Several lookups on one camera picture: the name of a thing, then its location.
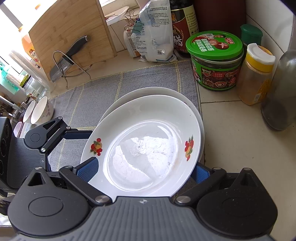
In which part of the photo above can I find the white bowl pink flower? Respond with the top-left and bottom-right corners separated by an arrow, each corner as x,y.
31,96 -> 54,125
23,100 -> 36,123

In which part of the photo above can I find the white plate with fruit print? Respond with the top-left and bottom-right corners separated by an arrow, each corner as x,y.
81,95 -> 201,200

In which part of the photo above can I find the grey checked dish mat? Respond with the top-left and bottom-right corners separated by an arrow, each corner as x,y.
47,59 -> 204,172

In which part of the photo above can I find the clear glass jar yellow label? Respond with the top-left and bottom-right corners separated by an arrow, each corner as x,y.
22,76 -> 48,99

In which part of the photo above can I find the plain white plate underneath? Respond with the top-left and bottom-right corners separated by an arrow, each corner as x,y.
98,87 -> 205,164

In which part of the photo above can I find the dark glass oil bottle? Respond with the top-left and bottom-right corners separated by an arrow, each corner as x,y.
261,22 -> 296,132

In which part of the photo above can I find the orange cooking oil bottle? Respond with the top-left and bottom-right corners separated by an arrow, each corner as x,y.
18,25 -> 42,68

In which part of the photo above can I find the bamboo cutting board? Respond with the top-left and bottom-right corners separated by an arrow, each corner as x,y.
29,0 -> 117,76

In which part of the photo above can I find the red white snack bag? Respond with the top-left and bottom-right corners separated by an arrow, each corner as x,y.
123,25 -> 140,58

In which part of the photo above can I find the yellow spice jar white cap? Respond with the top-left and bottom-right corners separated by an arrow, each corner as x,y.
236,43 -> 276,105

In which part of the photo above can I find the green lid sauce jar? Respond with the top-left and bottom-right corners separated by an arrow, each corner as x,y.
186,31 -> 244,91

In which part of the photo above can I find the white plastic food bag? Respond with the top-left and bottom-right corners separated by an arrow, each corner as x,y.
132,1 -> 177,63

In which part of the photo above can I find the green cap seasoning jar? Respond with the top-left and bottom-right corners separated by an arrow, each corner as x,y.
240,24 -> 263,49

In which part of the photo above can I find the dark soy sauce bottle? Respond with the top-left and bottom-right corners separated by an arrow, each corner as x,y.
170,0 -> 199,58

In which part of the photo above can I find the black handled santoku knife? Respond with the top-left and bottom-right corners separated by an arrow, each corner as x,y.
49,35 -> 89,83

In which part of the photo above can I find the metal wire board stand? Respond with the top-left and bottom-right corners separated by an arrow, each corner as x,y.
50,50 -> 92,88

